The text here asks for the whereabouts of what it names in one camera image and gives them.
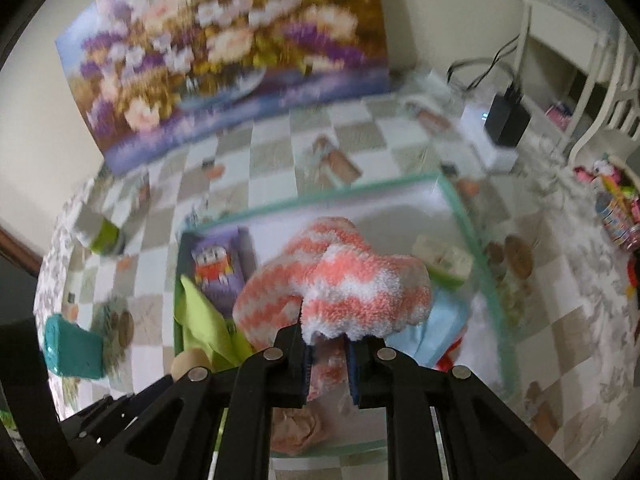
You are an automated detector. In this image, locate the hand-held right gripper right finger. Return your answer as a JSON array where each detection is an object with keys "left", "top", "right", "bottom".
[{"left": 347, "top": 337, "right": 583, "bottom": 480}]

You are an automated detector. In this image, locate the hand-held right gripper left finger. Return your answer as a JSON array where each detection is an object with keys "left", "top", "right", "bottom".
[{"left": 72, "top": 324, "right": 313, "bottom": 480}]

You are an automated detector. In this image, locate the pink floral cloth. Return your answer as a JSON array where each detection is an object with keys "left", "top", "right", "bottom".
[{"left": 272, "top": 400, "right": 346, "bottom": 456}]

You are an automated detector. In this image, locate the pink white striped fuzzy sock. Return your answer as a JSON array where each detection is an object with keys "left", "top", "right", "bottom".
[{"left": 232, "top": 216, "right": 433, "bottom": 401}]

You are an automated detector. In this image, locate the blue face mask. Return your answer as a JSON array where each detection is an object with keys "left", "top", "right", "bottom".
[{"left": 385, "top": 287, "right": 473, "bottom": 371}]

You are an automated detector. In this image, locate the light green cloth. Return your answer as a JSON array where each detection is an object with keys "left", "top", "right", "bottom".
[{"left": 174, "top": 274, "right": 271, "bottom": 373}]

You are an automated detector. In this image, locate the small orange round container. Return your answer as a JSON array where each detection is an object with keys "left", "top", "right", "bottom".
[{"left": 171, "top": 347, "right": 213, "bottom": 381}]

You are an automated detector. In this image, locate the purple wet wipes packet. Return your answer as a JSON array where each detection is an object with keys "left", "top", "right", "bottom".
[{"left": 190, "top": 227, "right": 258, "bottom": 318}]

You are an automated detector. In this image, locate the small green tissue pack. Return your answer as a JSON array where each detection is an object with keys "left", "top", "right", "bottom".
[{"left": 411, "top": 234, "right": 475, "bottom": 288}]

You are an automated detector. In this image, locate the white tray with green rim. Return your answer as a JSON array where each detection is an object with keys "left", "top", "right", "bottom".
[{"left": 172, "top": 172, "right": 516, "bottom": 461}]

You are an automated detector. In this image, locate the teal plastic box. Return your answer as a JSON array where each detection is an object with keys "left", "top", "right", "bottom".
[{"left": 43, "top": 314, "right": 107, "bottom": 379}]

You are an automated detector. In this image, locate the black flat screen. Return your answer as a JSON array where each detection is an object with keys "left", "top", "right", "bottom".
[{"left": 0, "top": 257, "right": 40, "bottom": 322}]

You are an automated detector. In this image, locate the white pill bottle green label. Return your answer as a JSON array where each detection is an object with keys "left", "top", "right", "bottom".
[{"left": 75, "top": 205, "right": 126, "bottom": 256}]

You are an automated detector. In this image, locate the checked plastic table cover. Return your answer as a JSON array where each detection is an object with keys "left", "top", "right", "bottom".
[{"left": 62, "top": 80, "right": 601, "bottom": 461}]

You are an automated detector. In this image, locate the white power strip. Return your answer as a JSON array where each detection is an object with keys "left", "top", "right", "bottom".
[{"left": 460, "top": 102, "right": 518, "bottom": 171}]

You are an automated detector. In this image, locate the black power adapter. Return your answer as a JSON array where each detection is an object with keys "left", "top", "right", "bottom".
[{"left": 486, "top": 85, "right": 532, "bottom": 148}]

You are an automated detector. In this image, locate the floral painting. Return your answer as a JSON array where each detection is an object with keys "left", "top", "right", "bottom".
[{"left": 55, "top": 0, "right": 391, "bottom": 177}]

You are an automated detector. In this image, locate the white wooden chair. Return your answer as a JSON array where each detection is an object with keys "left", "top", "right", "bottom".
[{"left": 510, "top": 0, "right": 640, "bottom": 171}]

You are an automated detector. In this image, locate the black cable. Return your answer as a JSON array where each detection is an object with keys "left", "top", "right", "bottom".
[{"left": 446, "top": 35, "right": 523, "bottom": 96}]

